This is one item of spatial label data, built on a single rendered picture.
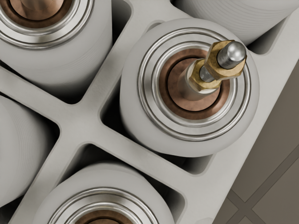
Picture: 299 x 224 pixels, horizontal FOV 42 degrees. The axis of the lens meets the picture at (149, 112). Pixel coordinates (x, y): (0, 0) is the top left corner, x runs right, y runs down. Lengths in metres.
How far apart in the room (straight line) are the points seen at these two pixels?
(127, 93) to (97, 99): 0.07
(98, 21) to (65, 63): 0.04
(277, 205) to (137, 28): 0.32
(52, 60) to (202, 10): 0.14
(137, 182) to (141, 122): 0.04
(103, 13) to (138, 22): 0.07
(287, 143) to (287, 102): 0.06
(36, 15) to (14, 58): 0.03
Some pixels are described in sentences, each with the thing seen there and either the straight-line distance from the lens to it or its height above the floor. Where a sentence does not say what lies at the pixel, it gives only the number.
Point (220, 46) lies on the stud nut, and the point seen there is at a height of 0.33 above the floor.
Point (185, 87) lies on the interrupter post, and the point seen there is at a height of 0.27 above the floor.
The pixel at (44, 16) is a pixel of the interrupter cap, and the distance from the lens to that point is 0.27.
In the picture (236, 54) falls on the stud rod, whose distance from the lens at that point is 0.17.
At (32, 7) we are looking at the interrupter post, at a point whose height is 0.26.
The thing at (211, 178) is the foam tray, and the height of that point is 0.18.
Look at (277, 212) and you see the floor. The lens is 0.55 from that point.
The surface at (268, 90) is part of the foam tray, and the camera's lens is 0.35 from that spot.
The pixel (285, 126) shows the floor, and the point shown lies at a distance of 0.55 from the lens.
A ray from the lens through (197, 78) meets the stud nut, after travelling 0.22.
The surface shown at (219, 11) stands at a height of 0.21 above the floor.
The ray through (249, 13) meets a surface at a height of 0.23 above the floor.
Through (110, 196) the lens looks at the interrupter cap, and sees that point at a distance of 0.25.
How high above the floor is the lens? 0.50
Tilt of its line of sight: 83 degrees down
